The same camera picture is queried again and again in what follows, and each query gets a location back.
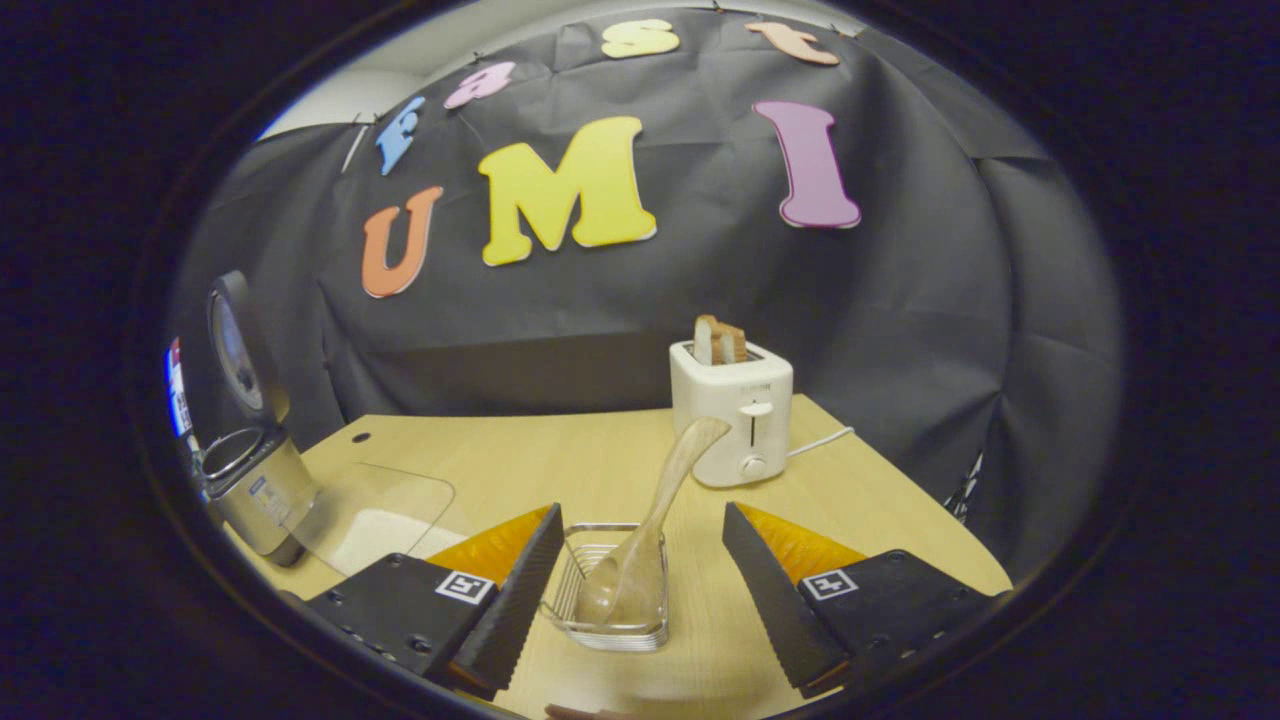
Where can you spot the silver black rice cooker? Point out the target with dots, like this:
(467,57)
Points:
(260,490)

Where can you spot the toast slice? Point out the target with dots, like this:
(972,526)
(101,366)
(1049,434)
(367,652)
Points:
(732,343)
(705,340)

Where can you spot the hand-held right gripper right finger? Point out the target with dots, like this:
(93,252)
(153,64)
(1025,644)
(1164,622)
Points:
(770,600)

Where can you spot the clear chopstick holder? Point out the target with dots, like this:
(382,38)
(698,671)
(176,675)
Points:
(600,635)

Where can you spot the wooden spoon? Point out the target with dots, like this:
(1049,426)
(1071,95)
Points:
(680,470)

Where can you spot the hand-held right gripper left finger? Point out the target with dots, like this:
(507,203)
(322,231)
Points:
(520,600)

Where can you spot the clear container of white rice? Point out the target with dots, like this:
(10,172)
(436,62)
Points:
(390,530)

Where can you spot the white toaster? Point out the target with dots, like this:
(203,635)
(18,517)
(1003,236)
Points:
(725,410)

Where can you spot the black backdrop stand legs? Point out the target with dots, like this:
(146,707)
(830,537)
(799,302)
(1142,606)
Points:
(965,490)

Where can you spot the computer monitor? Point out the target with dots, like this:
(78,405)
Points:
(179,395)

